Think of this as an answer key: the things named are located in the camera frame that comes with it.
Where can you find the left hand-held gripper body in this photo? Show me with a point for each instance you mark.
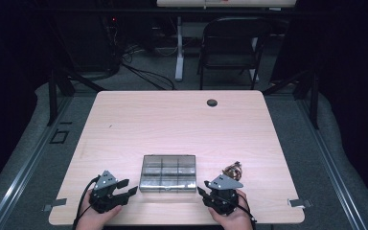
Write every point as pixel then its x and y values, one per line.
pixel 106 180

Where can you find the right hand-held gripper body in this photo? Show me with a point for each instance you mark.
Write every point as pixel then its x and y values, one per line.
pixel 225 183

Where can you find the clear plastic compartment box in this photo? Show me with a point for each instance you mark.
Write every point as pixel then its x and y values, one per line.
pixel 168 174

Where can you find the person's right hand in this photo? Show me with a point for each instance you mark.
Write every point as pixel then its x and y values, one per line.
pixel 236 220

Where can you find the person's left hand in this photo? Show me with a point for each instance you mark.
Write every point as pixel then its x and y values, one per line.
pixel 92 220

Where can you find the dark round table grommet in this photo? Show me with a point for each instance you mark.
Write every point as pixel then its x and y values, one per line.
pixel 212 103

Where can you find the white table leg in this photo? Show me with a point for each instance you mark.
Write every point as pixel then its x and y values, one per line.
pixel 179 57

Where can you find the black curtain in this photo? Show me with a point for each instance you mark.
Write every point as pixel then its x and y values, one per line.
pixel 354 80
pixel 9 80

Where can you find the dark equipment with red light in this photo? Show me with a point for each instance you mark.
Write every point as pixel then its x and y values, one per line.
pixel 112 38

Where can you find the black folding chair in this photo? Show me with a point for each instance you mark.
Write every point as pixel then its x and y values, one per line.
pixel 233 35

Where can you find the grey metal table bracket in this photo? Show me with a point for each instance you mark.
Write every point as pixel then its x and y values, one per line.
pixel 300 202
pixel 56 203

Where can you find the aluminium floor rail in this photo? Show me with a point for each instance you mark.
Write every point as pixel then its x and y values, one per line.
pixel 332 169
pixel 25 166

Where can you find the black metal frame stand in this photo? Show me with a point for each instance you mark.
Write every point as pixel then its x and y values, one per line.
pixel 314 102
pixel 53 96

